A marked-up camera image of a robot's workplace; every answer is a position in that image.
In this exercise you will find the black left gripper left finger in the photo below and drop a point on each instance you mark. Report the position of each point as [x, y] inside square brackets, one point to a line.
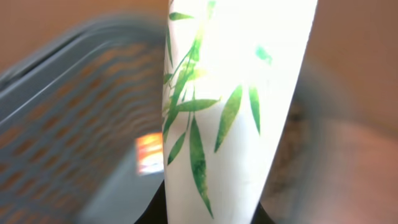
[156, 212]

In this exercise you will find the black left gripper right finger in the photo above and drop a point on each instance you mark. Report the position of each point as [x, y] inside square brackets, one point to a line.
[260, 216]

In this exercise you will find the orange tissue pack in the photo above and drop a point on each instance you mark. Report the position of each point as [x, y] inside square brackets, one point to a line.
[149, 150]

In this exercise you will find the white tube gold cap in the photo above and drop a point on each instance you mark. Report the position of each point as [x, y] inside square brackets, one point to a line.
[231, 68]

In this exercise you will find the grey plastic basket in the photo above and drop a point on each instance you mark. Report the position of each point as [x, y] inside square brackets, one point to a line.
[70, 117]

